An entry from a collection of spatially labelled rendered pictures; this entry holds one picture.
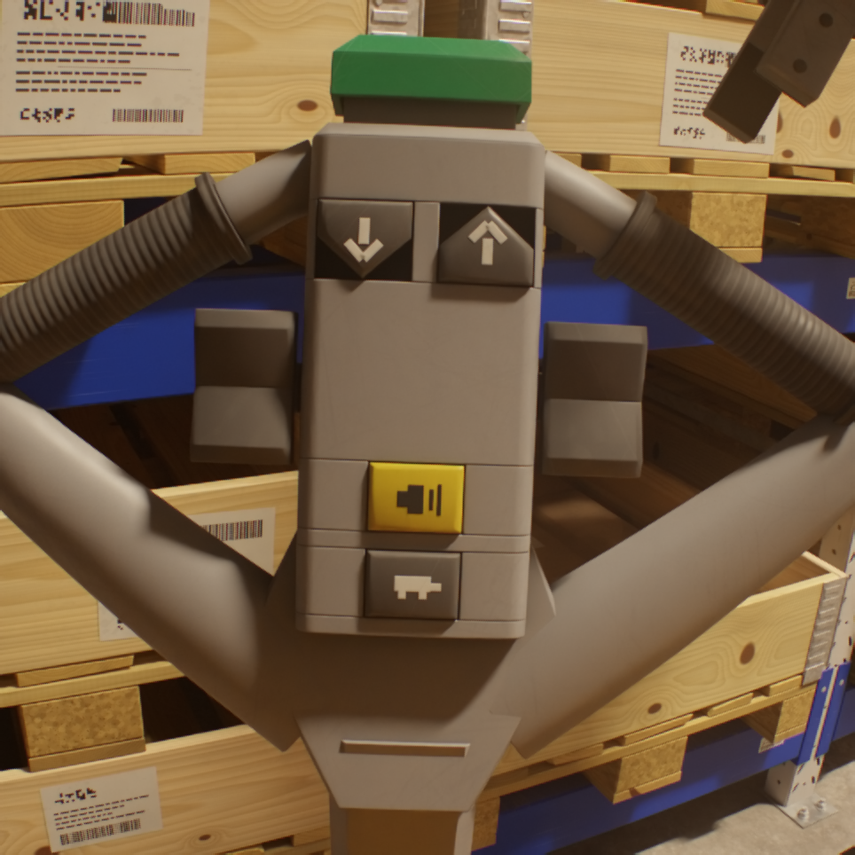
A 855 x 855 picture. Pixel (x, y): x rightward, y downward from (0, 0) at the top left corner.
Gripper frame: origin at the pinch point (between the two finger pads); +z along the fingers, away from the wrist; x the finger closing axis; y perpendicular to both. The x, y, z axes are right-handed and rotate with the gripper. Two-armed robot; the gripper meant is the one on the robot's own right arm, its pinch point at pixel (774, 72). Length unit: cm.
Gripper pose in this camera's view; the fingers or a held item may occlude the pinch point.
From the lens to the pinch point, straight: 47.5
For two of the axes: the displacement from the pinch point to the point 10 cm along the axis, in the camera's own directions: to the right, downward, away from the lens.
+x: -0.3, -0.6, 10.0
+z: -5.2, 8.5, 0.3
